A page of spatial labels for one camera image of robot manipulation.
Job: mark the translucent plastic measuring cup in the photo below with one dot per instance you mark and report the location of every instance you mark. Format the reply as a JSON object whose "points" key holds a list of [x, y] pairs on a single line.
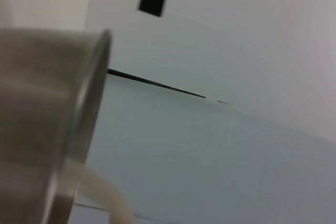
{"points": [[39, 116]]}

